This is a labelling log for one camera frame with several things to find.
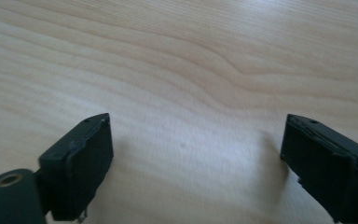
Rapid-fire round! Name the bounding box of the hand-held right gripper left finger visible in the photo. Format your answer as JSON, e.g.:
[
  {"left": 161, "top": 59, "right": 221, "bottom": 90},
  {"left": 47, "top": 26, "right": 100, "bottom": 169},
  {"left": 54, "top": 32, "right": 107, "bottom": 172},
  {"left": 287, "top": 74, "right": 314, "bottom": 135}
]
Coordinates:
[{"left": 37, "top": 112, "right": 115, "bottom": 222}]

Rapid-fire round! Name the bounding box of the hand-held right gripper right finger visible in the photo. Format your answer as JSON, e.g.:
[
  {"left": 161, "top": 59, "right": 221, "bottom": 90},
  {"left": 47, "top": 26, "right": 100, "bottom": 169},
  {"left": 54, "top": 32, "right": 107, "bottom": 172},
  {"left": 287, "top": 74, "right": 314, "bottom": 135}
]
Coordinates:
[{"left": 280, "top": 113, "right": 358, "bottom": 224}]

